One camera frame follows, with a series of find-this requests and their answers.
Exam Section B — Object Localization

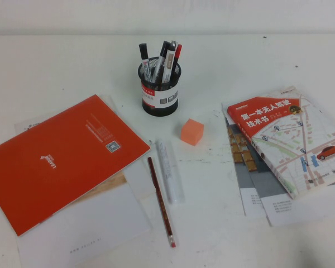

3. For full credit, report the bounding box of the brochure with QR codes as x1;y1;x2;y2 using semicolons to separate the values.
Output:
231;122;335;227

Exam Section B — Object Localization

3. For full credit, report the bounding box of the white pen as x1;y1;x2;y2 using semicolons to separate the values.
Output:
155;138;184;205

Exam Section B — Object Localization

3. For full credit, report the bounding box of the map cover book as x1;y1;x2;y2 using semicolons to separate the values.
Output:
222;85;335;200

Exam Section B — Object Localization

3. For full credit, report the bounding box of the brochure with wood print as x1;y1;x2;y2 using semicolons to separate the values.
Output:
15;170;153;268

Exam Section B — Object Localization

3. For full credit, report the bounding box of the orange foam cube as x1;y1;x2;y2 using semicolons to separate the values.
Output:
180;118;205;147

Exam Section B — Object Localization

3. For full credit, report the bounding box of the marker with tan label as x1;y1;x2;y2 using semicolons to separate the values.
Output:
161;49;176;84

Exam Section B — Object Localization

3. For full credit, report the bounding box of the black cap pen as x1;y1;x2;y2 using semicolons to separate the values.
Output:
152;41;170;84

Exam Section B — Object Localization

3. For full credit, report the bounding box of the orange booklet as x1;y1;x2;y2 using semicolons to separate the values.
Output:
0;94;152;237

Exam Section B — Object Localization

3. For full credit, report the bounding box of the black mesh pen holder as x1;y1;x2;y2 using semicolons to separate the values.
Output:
137;56;183;116

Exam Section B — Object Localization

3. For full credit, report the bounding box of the dark red pencil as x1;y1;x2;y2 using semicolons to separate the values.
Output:
147;156;177;248

